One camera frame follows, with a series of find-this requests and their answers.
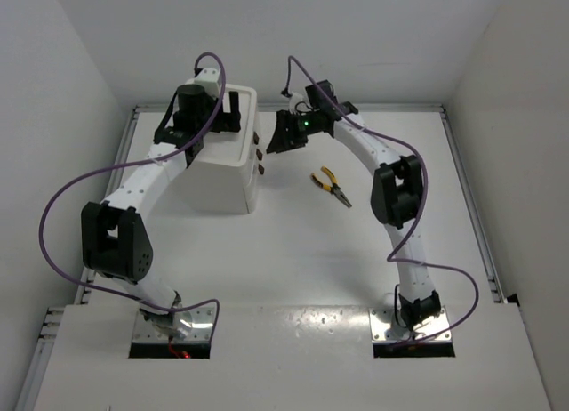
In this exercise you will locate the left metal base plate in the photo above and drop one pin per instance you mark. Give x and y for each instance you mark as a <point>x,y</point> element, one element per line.
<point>195,322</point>

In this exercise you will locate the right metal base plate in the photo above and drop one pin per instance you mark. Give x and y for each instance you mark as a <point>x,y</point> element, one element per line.
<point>432,330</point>

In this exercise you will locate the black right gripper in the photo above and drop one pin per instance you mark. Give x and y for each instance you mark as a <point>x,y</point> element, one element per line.
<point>285,139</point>

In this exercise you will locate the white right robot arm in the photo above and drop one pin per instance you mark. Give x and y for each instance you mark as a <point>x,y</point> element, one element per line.
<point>397,191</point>

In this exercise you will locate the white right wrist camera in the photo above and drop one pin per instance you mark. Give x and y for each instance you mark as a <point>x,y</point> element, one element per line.
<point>294,101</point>

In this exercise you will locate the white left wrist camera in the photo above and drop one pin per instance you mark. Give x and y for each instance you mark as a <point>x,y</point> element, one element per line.
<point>210,80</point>

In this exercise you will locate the white drawer cabinet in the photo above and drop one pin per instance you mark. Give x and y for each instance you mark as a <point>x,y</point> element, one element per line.
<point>221,168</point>

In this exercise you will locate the yellow handled pliers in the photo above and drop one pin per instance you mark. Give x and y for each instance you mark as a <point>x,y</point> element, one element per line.
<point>332,187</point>

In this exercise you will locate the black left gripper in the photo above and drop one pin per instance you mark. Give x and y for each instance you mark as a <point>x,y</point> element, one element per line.
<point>228,123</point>

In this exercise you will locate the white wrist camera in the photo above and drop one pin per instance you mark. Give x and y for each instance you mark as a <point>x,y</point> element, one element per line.
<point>210,80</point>
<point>294,101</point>

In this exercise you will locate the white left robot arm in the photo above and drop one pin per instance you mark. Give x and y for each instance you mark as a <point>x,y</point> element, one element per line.
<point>115,241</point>

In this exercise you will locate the metal base plate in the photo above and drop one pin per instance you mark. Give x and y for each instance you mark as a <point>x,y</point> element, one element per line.
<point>432,330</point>
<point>195,322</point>

